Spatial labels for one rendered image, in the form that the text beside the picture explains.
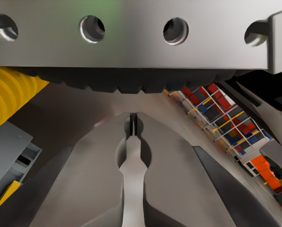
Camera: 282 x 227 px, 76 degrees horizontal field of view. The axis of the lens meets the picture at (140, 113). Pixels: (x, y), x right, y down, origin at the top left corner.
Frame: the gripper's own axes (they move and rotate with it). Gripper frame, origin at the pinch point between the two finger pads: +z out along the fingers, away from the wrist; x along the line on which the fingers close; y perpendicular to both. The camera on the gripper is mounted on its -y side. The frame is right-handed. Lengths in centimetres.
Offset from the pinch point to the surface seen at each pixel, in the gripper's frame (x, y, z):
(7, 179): -34, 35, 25
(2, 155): -32.4, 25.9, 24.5
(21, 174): -32, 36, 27
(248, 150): 431, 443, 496
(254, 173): 475, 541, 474
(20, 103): -13.2, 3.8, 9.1
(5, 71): -13.8, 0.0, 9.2
